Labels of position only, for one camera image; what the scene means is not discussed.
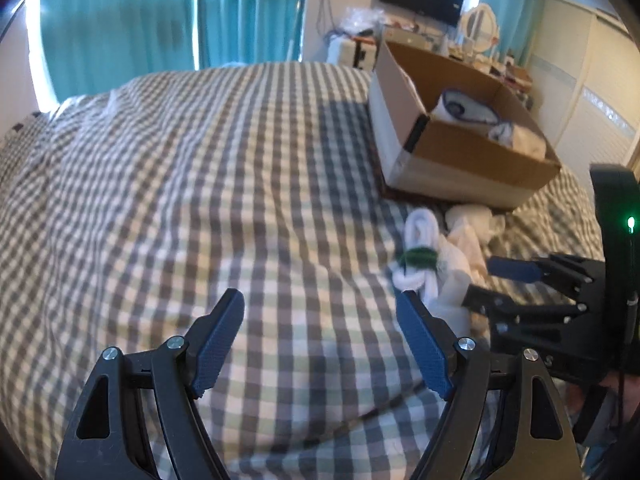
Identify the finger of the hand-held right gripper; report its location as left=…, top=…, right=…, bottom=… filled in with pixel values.
left=488, top=254, right=607, bottom=306
left=460, top=285, right=593, bottom=348

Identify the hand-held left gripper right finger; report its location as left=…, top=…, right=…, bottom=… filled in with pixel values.
left=395, top=290, right=585, bottom=480

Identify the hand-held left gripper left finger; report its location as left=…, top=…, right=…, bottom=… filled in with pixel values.
left=54, top=288, right=245, bottom=480

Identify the plain white sock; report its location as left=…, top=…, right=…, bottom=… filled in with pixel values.
left=434, top=224, right=490, bottom=333

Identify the white sock with green band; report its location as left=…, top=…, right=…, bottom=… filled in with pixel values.
left=391, top=208, right=444, bottom=307

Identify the brown cardboard box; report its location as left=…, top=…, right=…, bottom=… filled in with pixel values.
left=367, top=40, right=562, bottom=211

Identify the crumpled white sock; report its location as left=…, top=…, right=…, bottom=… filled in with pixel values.
left=444, top=204, right=507, bottom=242

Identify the white sock with blue toe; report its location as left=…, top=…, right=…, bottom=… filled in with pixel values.
left=487, top=121, right=548, bottom=158

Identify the grey checkered bed sheet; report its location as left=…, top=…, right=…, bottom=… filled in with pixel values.
left=0, top=60, right=618, bottom=480

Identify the white sock with blue cuff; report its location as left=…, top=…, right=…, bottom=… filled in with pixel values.
left=431, top=89, right=501, bottom=126

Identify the white wardrobe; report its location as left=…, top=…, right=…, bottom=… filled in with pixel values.
left=524, top=0, right=640, bottom=173

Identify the cluttered dressing table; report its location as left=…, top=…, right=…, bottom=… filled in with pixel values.
left=382, top=22, right=533, bottom=96

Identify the round white vanity mirror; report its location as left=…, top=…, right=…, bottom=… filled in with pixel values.
left=460, top=2, right=501, bottom=57

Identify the narrow teal curtain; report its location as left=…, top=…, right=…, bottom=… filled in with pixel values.
left=479, top=0, right=550, bottom=67

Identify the white storage box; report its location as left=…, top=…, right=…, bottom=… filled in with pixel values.
left=327, top=37, right=382, bottom=69

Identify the clear plastic bag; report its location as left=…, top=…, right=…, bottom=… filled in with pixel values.
left=340, top=6, right=387, bottom=37

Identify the wide teal curtain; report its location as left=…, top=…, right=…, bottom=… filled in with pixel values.
left=34, top=0, right=312, bottom=107

